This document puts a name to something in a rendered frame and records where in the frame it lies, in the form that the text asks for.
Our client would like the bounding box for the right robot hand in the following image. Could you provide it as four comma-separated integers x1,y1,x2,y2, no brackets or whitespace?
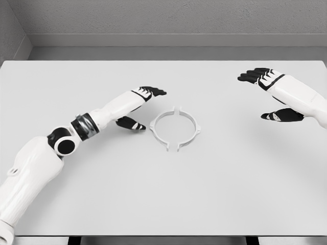
237,67,317,124

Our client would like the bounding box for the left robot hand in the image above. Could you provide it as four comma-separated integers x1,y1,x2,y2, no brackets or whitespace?
106,86,168,132

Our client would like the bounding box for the white half-ring pipe clamp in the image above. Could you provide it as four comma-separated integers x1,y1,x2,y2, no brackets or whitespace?
176,106,202,153
149,105,177,153

